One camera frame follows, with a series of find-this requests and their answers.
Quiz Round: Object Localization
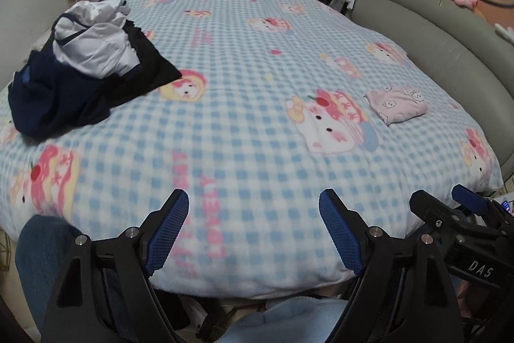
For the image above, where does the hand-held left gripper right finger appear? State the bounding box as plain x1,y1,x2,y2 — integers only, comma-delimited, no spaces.
318,188,468,343

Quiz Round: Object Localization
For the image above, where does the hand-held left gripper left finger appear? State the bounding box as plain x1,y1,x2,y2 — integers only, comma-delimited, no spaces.
42,188,190,343

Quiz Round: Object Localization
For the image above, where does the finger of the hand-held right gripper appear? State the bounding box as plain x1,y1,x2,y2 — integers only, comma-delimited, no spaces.
452,184,507,223
410,189,464,232

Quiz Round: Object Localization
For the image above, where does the pink printed pyjama garment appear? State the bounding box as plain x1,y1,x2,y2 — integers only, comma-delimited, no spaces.
363,83,430,126

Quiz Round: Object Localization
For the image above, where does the person's light blue fleece top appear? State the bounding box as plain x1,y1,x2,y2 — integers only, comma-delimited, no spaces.
219,295,350,343

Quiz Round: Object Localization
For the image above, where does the person's left jeans leg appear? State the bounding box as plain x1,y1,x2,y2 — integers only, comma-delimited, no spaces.
15,214,135,331

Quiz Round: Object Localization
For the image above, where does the grey padded headboard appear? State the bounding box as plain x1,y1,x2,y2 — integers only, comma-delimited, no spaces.
349,0,514,191

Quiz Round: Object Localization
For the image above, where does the blue checked printed blanket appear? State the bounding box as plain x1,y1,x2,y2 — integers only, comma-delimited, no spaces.
0,0,504,299

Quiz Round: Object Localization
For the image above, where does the navy garment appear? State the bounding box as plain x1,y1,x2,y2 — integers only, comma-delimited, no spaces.
7,15,117,140

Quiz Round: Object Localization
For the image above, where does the white garment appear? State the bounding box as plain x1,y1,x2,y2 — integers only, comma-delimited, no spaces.
53,0,141,78

